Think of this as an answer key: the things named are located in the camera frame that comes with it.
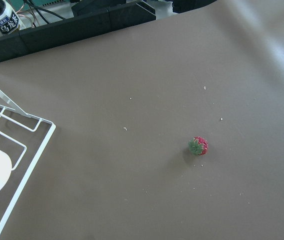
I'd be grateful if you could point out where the white cup rack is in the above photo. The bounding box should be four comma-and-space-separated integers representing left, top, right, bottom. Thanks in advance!
0, 90, 56, 234

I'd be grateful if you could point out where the red strawberry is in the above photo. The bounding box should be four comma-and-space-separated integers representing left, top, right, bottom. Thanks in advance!
188, 136, 209, 156

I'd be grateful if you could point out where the tea bottle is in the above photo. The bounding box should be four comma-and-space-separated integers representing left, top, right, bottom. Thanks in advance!
0, 0, 24, 37

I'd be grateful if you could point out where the black monitor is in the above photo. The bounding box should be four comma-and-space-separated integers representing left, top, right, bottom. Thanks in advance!
0, 0, 156, 62

